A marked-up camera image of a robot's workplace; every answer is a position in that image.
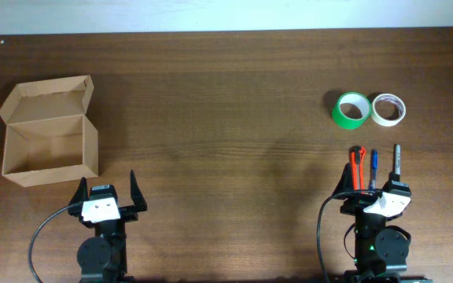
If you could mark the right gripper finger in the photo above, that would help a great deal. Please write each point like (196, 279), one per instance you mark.
(393, 177)
(345, 185)

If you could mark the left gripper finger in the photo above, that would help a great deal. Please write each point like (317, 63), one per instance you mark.
(81, 193)
(136, 193)

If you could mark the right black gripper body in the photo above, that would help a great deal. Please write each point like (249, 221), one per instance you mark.
(356, 203)

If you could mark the blue ballpoint pen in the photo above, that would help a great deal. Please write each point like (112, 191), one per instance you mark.
(373, 168)

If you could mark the orange utility knife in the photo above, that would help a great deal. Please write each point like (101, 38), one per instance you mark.
(356, 158)

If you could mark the brown cardboard box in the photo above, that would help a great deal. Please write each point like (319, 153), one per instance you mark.
(49, 138)

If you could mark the white masking tape roll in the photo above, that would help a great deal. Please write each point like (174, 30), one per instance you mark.
(387, 110)

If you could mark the green tape roll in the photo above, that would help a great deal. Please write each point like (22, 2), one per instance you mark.
(351, 110)

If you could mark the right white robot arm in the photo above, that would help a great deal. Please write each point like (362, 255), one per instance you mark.
(381, 250)

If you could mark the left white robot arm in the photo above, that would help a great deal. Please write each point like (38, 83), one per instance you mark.
(103, 257)

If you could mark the black permanent marker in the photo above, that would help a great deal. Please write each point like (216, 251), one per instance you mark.
(396, 162)

